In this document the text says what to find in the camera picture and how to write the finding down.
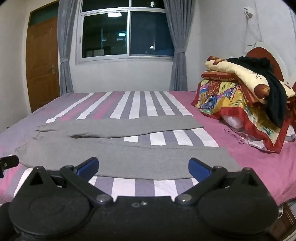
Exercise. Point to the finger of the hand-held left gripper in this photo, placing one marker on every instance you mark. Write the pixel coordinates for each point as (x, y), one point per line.
(9, 161)

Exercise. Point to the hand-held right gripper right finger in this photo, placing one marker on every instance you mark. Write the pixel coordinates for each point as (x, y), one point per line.
(198, 168)

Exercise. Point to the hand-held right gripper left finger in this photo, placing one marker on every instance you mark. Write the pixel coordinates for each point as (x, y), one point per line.
(87, 166)

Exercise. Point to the grey pants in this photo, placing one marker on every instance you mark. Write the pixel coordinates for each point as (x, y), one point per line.
(129, 153)

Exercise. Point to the pink grey striped bedsheet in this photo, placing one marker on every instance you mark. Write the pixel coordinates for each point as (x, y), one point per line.
(245, 148)

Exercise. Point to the white pillow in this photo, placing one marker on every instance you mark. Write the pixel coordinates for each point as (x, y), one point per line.
(232, 121)

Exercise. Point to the colourful printed blanket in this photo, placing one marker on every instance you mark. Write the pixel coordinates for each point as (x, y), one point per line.
(222, 97)

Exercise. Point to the brown wooden door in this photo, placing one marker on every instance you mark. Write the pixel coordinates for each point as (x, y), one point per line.
(42, 62)

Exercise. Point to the cream brown patterned blanket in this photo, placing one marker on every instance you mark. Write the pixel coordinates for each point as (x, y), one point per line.
(245, 74)

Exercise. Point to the black cloth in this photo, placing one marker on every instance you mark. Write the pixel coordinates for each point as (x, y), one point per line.
(276, 95)

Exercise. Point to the grey curtain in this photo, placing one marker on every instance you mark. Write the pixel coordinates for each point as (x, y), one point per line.
(178, 46)
(65, 46)

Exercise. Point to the red headboard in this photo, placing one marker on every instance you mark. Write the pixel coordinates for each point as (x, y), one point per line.
(266, 53)

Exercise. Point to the sliding glass window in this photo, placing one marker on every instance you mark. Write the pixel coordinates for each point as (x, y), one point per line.
(126, 32)

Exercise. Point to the white wall hook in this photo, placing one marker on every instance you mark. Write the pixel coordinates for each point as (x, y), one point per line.
(248, 11)

